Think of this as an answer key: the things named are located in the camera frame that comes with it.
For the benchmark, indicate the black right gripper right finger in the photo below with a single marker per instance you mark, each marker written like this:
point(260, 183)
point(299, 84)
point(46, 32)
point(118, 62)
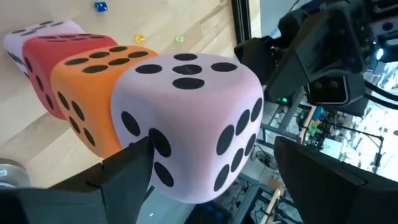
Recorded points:
point(317, 193)

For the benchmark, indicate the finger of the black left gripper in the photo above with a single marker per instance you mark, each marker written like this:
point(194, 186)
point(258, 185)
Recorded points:
point(256, 59)
point(320, 49)

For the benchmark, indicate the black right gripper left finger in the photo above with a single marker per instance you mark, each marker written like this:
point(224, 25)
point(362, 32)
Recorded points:
point(124, 186)

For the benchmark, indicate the pink foam die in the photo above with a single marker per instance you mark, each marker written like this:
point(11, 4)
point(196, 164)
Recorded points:
point(192, 124)
point(15, 43)

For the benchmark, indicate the orange foam die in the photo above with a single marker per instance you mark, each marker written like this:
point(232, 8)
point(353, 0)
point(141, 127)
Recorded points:
point(93, 93)

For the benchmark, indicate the red foam die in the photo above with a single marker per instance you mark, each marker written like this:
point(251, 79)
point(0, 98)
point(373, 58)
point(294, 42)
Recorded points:
point(43, 53)

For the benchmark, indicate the small green die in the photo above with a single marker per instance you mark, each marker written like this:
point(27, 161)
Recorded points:
point(179, 38)

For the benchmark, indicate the white mushroom lamp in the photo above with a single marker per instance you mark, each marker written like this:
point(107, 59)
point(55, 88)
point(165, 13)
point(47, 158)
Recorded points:
point(12, 174)

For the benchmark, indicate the small yellow die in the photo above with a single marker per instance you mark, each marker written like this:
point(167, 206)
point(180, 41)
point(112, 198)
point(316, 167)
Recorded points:
point(140, 38)

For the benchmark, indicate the small blue die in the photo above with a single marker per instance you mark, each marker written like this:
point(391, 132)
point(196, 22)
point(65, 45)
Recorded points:
point(100, 6)

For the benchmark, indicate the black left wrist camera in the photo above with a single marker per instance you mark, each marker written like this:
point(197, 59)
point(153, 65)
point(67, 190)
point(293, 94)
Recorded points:
point(328, 90)

